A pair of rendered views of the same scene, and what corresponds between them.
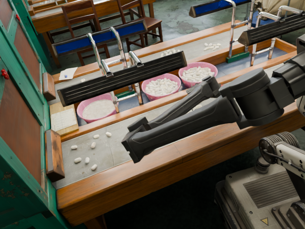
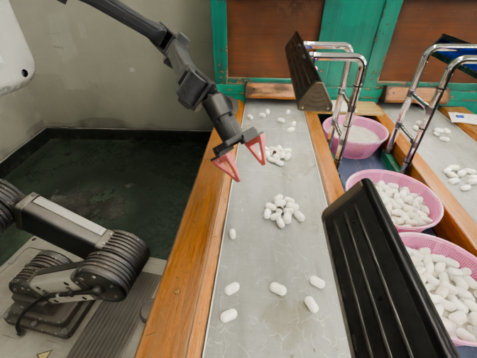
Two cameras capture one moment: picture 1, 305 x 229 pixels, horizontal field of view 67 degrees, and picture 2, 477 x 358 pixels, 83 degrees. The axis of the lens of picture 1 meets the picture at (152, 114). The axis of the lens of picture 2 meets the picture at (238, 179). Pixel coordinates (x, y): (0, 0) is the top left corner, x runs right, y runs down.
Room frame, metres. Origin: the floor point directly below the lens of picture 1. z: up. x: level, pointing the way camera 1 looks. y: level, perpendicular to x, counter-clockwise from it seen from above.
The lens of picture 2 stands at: (1.08, -0.83, 1.30)
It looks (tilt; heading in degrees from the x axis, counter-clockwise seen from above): 37 degrees down; 110
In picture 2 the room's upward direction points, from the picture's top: straight up
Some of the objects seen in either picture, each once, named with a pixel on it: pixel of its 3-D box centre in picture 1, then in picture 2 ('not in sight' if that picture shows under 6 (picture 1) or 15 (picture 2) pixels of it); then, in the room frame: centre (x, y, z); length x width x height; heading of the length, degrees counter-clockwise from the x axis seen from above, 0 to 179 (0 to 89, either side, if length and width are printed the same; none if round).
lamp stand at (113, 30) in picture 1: (111, 66); (437, 119); (1.43, 0.22, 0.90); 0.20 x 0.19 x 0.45; 105
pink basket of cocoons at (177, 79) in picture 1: (161, 89); (387, 206); (1.30, -0.09, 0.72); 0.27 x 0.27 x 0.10
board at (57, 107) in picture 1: (63, 116); (343, 107); (1.13, 0.54, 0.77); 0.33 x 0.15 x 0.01; 15
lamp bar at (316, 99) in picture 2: (125, 76); (303, 60); (0.96, 0.10, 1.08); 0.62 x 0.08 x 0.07; 105
